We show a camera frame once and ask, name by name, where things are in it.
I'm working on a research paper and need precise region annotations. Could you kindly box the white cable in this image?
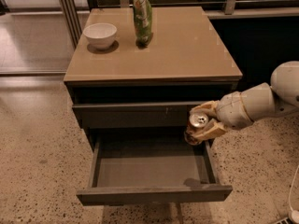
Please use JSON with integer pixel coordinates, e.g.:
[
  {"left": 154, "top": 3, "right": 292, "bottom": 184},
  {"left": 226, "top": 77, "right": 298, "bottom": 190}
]
[{"left": 287, "top": 163, "right": 299, "bottom": 224}]

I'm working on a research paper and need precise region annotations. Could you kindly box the closed grey top drawer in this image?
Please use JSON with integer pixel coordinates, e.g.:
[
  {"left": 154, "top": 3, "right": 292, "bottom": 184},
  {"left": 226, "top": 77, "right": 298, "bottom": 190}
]
[{"left": 73, "top": 101, "right": 202, "bottom": 129}]

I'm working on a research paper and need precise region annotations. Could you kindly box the white ceramic bowl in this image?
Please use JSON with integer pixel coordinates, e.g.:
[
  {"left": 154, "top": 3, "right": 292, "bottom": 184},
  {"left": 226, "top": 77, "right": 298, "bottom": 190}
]
[{"left": 83, "top": 23, "right": 117, "bottom": 49}]

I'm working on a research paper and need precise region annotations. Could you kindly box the green chip bag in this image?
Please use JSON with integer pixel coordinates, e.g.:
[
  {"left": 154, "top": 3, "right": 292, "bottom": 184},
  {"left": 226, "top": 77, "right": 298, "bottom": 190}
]
[{"left": 133, "top": 0, "right": 152, "bottom": 47}]

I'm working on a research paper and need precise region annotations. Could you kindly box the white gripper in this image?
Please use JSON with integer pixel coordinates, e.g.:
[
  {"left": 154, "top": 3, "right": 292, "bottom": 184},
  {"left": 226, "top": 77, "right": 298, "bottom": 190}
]
[{"left": 186, "top": 91, "right": 253, "bottom": 145}]

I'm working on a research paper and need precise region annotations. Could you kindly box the open grey middle drawer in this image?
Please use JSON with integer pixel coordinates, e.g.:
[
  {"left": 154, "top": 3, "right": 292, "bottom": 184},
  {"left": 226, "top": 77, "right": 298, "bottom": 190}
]
[{"left": 77, "top": 138, "right": 233, "bottom": 206}]

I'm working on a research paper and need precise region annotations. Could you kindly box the orange soda can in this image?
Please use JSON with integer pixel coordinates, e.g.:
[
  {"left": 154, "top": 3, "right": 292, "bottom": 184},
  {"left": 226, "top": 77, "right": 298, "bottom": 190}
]
[{"left": 184, "top": 112, "right": 209, "bottom": 146}]

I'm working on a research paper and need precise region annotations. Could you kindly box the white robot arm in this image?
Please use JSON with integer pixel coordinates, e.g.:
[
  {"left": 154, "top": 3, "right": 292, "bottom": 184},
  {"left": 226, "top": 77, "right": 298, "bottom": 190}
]
[{"left": 184, "top": 61, "right": 299, "bottom": 146}]

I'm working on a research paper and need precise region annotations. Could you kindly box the grey drawer cabinet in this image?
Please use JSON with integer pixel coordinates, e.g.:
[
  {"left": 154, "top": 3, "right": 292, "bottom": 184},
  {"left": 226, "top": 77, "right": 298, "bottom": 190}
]
[{"left": 63, "top": 6, "right": 244, "bottom": 151}]

